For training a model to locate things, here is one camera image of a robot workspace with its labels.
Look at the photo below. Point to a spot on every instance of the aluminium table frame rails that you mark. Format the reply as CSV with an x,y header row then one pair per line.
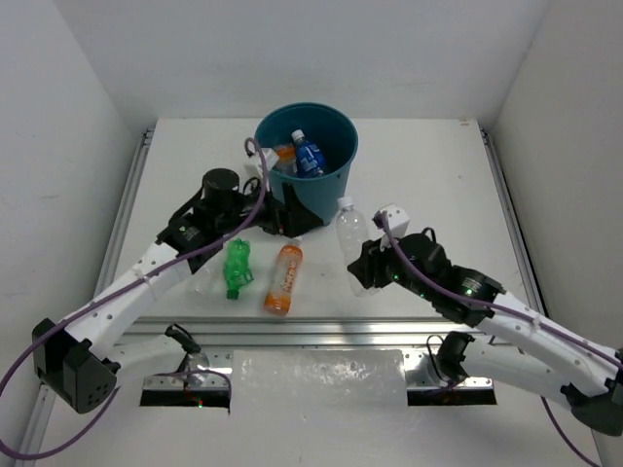
x,y
443,171

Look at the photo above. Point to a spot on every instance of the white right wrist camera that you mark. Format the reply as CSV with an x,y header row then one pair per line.
x,y
395,217

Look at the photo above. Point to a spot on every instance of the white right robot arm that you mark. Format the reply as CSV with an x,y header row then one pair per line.
x,y
514,344

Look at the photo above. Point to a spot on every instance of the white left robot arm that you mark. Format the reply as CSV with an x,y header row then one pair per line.
x,y
77,357

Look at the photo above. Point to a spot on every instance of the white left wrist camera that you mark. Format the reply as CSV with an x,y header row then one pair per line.
x,y
254,168

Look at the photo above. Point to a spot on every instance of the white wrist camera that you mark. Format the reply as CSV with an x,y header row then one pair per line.
x,y
395,217
254,168

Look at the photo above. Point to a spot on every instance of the crushed green plastic bottle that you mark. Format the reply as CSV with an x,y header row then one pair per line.
x,y
237,272

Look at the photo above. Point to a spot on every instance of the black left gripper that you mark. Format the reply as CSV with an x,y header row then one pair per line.
x,y
283,214

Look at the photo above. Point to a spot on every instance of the teal plastic bin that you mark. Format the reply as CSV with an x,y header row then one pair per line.
x,y
335,136

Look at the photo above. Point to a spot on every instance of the clear bottle far left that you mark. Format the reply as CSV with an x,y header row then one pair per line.
x,y
201,283

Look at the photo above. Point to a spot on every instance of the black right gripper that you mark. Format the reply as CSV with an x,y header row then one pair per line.
x,y
367,269

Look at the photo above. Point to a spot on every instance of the orange bottle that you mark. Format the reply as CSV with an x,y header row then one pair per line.
x,y
286,159
288,261

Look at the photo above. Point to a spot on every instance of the clear bottle white cap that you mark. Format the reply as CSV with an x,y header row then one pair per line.
x,y
352,230

